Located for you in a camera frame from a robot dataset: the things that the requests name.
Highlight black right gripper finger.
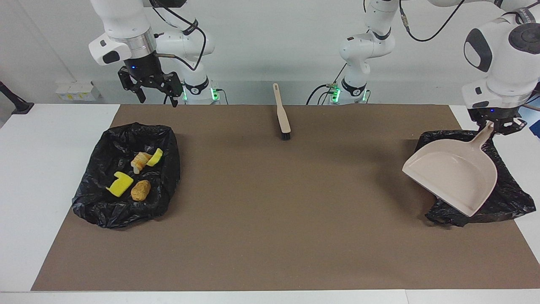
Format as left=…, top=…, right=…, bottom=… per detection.
left=117, top=67, right=147, bottom=104
left=162, top=72, right=184, bottom=109

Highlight beige plastic dustpan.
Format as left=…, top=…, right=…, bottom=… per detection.
left=402, top=122, right=498, bottom=217

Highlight green and yellow sponge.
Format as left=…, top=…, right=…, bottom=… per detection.
left=146, top=148, right=164, bottom=167

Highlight pale crusty bread piece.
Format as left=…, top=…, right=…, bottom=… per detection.
left=130, top=152, right=153, bottom=174

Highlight large yellow sponge piece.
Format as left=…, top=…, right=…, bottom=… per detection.
left=105, top=171, right=134, bottom=198

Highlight brown bread roll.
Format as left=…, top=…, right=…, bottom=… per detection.
left=130, top=180, right=151, bottom=201

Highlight beige hand brush black bristles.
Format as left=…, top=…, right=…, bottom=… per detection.
left=273, top=83, right=292, bottom=141

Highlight crumpled black trash bag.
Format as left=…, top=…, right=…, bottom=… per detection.
left=414, top=130, right=537, bottom=228

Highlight open bin with black bag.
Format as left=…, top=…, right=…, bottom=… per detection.
left=72, top=122, right=181, bottom=229

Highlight white box on table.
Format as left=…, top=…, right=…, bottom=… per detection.
left=55, top=81, right=101, bottom=102

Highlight black clamp stand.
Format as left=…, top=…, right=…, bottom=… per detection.
left=0, top=81, right=34, bottom=115

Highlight brown table mat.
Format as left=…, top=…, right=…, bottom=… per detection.
left=31, top=104, right=540, bottom=292

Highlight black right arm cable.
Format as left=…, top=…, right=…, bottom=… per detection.
left=150, top=0, right=207, bottom=72

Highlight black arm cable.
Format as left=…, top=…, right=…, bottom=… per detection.
left=399, top=0, right=464, bottom=42
left=150, top=0, right=207, bottom=72

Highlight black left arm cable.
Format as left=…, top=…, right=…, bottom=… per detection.
left=399, top=0, right=464, bottom=42

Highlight black left base cable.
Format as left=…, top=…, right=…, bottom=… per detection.
left=306, top=63, right=347, bottom=105

